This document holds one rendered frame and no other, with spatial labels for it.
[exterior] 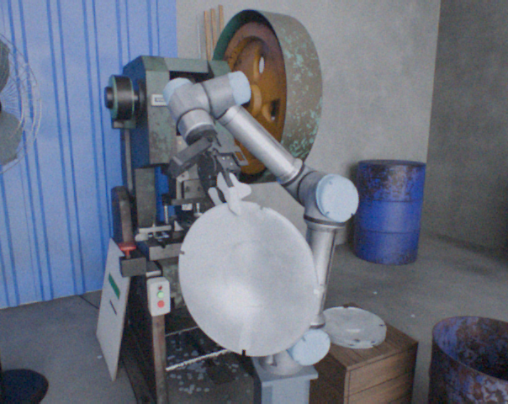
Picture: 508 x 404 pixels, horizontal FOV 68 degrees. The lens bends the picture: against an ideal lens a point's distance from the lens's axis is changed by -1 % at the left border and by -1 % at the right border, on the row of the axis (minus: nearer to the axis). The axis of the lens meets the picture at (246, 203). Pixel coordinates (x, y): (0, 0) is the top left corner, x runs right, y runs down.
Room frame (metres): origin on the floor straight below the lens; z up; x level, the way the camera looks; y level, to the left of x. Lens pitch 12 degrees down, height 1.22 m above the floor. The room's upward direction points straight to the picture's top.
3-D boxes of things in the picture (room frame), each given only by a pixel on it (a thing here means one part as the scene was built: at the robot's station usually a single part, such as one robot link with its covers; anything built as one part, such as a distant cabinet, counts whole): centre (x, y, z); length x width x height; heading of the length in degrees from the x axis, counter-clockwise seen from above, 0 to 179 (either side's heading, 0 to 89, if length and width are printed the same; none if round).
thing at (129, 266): (1.44, 0.45, 0.62); 0.10 x 0.06 x 0.20; 118
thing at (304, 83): (2.04, 0.04, 1.33); 1.03 x 0.28 x 0.82; 28
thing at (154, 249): (1.79, 0.29, 0.68); 0.45 x 0.30 x 0.06; 118
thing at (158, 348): (1.79, 0.59, 0.45); 0.92 x 0.12 x 0.90; 28
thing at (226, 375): (1.67, 0.22, 0.14); 0.59 x 0.10 x 0.05; 28
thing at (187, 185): (1.75, 0.27, 1.04); 0.17 x 0.15 x 0.30; 28
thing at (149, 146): (1.92, 0.36, 0.83); 0.79 x 0.43 x 1.34; 28
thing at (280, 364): (1.13, -0.12, 0.50); 0.15 x 0.15 x 0.10
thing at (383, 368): (1.50, -0.45, 0.18); 0.40 x 0.38 x 0.35; 26
